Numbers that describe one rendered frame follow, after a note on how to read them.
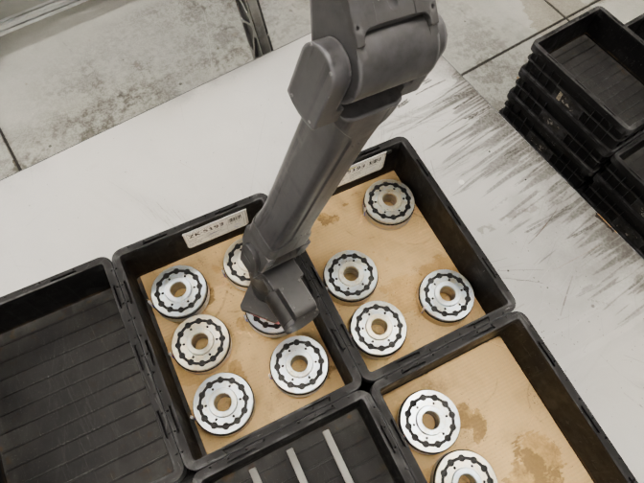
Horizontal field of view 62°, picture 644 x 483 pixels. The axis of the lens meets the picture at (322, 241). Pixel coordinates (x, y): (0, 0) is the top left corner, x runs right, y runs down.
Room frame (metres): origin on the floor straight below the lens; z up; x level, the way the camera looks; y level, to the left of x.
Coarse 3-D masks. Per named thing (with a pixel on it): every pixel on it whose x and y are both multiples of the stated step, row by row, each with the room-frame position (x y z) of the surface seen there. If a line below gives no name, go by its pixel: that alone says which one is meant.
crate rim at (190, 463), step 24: (216, 216) 0.45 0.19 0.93; (144, 240) 0.39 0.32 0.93; (120, 264) 0.34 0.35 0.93; (312, 288) 0.32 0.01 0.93; (144, 336) 0.22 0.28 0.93; (336, 336) 0.24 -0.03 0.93; (168, 408) 0.11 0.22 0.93; (312, 408) 0.12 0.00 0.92; (264, 432) 0.08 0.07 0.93; (192, 456) 0.04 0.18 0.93; (216, 456) 0.04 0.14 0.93
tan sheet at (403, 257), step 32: (352, 192) 0.57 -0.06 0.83; (320, 224) 0.49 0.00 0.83; (352, 224) 0.50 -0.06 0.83; (416, 224) 0.51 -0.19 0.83; (320, 256) 0.42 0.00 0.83; (384, 256) 0.43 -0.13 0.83; (416, 256) 0.44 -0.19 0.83; (448, 256) 0.44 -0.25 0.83; (384, 288) 0.36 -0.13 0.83; (416, 288) 0.37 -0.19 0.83; (416, 320) 0.30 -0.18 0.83
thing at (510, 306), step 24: (384, 144) 0.63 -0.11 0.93; (408, 144) 0.63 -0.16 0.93; (456, 216) 0.48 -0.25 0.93; (312, 264) 0.36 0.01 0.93; (504, 288) 0.34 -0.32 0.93; (336, 312) 0.28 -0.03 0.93; (504, 312) 0.29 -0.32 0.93; (456, 336) 0.25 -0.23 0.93; (360, 360) 0.20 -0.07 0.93; (408, 360) 0.20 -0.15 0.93
